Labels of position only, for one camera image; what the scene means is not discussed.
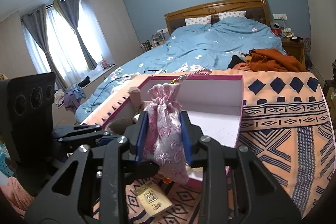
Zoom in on orange brown garment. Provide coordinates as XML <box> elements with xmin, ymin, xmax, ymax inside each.
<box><xmin>238</xmin><ymin>49</ymin><xmax>306</xmax><ymax>73</ymax></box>

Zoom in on grey curtain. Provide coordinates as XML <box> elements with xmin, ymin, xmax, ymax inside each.
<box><xmin>21</xmin><ymin>5</ymin><xmax>51</xmax><ymax>75</ymax></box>
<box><xmin>54</xmin><ymin>0</ymin><xmax>97</xmax><ymax>71</ymax></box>

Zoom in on black charging cable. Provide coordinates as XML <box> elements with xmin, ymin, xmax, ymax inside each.
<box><xmin>91</xmin><ymin>69</ymin><xmax>166</xmax><ymax>114</ymax></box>

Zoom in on brown corduroy teddy bear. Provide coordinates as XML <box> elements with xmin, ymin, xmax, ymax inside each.
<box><xmin>108</xmin><ymin>116</ymin><xmax>138</xmax><ymax>135</ymax></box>

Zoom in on bedside clutter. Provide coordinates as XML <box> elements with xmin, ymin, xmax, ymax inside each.
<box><xmin>272</xmin><ymin>25</ymin><xmax>302</xmax><ymax>41</ymax></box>

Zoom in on white sheer curtain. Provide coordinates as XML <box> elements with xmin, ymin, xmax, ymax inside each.
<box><xmin>24</xmin><ymin>1</ymin><xmax>111</xmax><ymax>83</ymax></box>

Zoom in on white window seat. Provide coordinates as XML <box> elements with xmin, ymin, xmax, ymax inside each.
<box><xmin>79</xmin><ymin>63</ymin><xmax>116</xmax><ymax>90</ymax></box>

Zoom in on teal patterned bag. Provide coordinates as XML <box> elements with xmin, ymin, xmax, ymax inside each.
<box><xmin>0</xmin><ymin>143</ymin><xmax>13</xmax><ymax>177</ymax></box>

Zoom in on white dotted pillow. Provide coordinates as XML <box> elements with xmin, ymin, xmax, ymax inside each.
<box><xmin>217</xmin><ymin>11</ymin><xmax>247</xmax><ymax>21</ymax></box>
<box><xmin>184</xmin><ymin>16</ymin><xmax>212</xmax><ymax>26</ymax></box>

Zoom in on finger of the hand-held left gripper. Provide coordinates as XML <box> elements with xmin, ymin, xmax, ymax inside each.
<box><xmin>67</xmin><ymin>135</ymin><xmax>124</xmax><ymax>154</ymax></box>
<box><xmin>51</xmin><ymin>124</ymin><xmax>103</xmax><ymax>139</ymax></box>

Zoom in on pink cardboard box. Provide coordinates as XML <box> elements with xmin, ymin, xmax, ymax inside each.
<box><xmin>101</xmin><ymin>74</ymin><xmax>244</xmax><ymax>189</ymax></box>

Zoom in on wooden headboard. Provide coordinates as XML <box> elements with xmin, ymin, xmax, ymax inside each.
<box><xmin>164</xmin><ymin>0</ymin><xmax>271</xmax><ymax>35</ymax></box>

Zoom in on wooden nightstand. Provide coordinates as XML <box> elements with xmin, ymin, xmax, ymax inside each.
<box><xmin>281</xmin><ymin>38</ymin><xmax>306</xmax><ymax>67</ymax></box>

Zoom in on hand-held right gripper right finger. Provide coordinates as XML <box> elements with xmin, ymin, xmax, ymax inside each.
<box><xmin>181</xmin><ymin>111</ymin><xmax>302</xmax><ymax>224</ymax></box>

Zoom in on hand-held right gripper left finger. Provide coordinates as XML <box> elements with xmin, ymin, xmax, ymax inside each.
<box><xmin>25</xmin><ymin>110</ymin><xmax>159</xmax><ymax>224</ymax></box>

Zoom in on orange patterned blanket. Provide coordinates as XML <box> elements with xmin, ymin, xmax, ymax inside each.
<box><xmin>79</xmin><ymin>70</ymin><xmax>331</xmax><ymax>224</ymax></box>

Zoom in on bedside bottles and cosmetics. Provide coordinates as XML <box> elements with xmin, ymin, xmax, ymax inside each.
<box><xmin>142</xmin><ymin>32</ymin><xmax>171</xmax><ymax>51</ymax></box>

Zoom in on blue floral duvet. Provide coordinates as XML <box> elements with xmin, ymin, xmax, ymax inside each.
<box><xmin>75</xmin><ymin>17</ymin><xmax>286</xmax><ymax>125</ymax></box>

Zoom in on gold box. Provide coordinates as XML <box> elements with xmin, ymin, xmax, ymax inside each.
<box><xmin>134</xmin><ymin>182</ymin><xmax>174</xmax><ymax>218</ymax></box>

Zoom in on pink brocade drawstring pouch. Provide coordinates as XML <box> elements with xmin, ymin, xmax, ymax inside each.
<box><xmin>142</xmin><ymin>69</ymin><xmax>212</xmax><ymax>185</ymax></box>

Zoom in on black garment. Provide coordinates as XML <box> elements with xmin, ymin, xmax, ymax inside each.
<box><xmin>227</xmin><ymin>55</ymin><xmax>248</xmax><ymax>69</ymax></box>

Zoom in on pile of mixed clothes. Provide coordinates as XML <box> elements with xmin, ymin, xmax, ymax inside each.
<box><xmin>54</xmin><ymin>86</ymin><xmax>87</xmax><ymax>110</ymax></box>

